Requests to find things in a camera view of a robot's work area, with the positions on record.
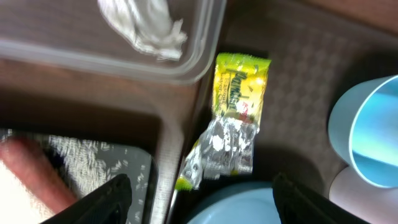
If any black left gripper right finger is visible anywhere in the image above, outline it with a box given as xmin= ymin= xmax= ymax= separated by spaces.
xmin=272 ymin=174 xmax=368 ymax=224

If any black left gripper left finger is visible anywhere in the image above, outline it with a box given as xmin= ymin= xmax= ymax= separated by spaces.
xmin=42 ymin=174 xmax=132 ymax=224

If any dark blue plate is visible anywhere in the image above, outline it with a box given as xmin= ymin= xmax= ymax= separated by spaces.
xmin=184 ymin=182 xmax=281 ymax=224

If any orange carrot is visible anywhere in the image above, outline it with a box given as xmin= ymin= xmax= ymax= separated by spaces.
xmin=1 ymin=138 xmax=78 ymax=213

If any light blue bowl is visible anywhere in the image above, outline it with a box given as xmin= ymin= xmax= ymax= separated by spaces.
xmin=328 ymin=75 xmax=397 ymax=188

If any yellow green snack wrapper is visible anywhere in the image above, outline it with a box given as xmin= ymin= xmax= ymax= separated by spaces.
xmin=212 ymin=53 xmax=271 ymax=125

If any white napkin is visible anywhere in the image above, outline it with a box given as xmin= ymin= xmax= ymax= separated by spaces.
xmin=97 ymin=0 xmax=188 ymax=60

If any black tray with rice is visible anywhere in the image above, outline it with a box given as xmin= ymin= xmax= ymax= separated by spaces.
xmin=1 ymin=128 xmax=157 ymax=223

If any dark brown tray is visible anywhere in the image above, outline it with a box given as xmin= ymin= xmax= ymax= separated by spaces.
xmin=164 ymin=0 xmax=398 ymax=224

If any clear plastic bin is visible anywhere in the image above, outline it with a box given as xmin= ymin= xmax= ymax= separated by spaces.
xmin=1 ymin=0 xmax=226 ymax=84

